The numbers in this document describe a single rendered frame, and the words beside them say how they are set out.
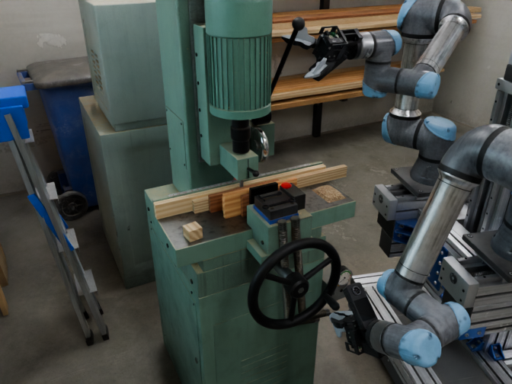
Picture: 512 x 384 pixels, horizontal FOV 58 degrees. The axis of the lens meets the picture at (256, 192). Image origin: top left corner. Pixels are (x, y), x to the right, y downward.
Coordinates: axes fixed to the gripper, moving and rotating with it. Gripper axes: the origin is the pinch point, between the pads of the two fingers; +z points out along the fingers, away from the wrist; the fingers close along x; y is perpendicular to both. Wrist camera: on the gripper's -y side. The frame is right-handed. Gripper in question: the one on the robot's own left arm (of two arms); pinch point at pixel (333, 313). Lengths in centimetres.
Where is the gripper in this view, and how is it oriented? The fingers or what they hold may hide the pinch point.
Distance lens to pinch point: 133.2
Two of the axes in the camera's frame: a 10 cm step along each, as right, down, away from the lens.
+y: 2.3, 9.7, 0.1
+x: 8.9, -2.2, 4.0
